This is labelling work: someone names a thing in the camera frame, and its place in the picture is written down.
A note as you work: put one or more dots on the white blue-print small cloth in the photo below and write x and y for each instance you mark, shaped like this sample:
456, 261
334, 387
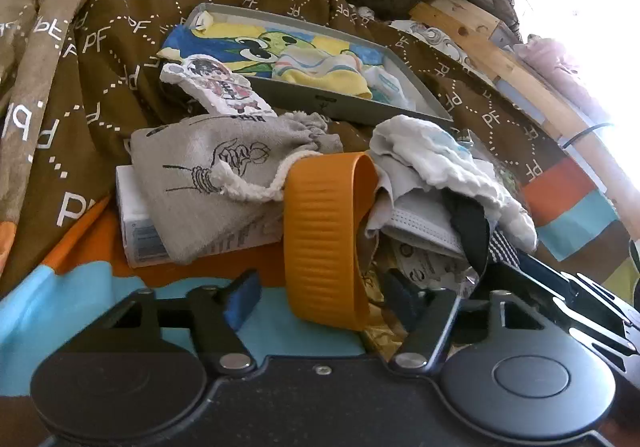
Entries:
387, 82

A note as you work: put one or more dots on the black white striped cloth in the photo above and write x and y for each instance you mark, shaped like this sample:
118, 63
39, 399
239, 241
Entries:
502, 247

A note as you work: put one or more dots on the orange ribbed silicone band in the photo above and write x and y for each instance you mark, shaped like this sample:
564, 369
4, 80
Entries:
320, 237

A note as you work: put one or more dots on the white carton box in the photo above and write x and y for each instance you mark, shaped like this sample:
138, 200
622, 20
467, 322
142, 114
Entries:
135, 222

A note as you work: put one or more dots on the white swirl-pattern sheet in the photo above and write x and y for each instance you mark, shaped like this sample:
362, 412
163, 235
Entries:
430, 38

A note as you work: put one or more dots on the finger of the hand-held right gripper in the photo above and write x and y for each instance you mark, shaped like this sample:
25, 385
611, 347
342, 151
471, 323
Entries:
575, 322
570, 279

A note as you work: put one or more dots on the grey shallow tray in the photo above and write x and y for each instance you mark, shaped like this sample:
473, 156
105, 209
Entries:
325, 102

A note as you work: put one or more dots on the white fluffy cloth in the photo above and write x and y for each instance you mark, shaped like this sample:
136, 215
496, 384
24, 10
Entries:
435, 152

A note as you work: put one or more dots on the cartoon printed plush pouch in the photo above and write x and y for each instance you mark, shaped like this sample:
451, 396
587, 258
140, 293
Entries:
220, 87

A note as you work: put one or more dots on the yellow striped cloth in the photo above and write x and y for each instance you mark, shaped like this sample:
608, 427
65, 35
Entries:
325, 72

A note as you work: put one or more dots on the pink cloth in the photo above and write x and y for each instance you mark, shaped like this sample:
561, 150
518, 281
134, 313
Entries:
550, 57

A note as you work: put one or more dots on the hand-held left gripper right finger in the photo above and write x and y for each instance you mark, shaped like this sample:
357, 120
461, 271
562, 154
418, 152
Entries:
400, 301

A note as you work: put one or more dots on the white face mask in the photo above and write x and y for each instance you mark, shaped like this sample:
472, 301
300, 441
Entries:
415, 222

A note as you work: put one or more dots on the brown printed blanket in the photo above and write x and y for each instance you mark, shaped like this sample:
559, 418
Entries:
125, 2

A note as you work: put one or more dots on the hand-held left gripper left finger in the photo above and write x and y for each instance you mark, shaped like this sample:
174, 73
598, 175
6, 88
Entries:
242, 301

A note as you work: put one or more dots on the blue yellow cartoon towel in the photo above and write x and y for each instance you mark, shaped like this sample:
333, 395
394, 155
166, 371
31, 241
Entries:
240, 44

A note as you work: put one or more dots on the wooden bed frame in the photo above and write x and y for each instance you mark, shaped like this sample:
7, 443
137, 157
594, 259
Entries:
480, 47

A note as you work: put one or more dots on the gold foil snack packet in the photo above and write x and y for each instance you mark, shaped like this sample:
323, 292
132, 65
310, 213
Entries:
430, 269

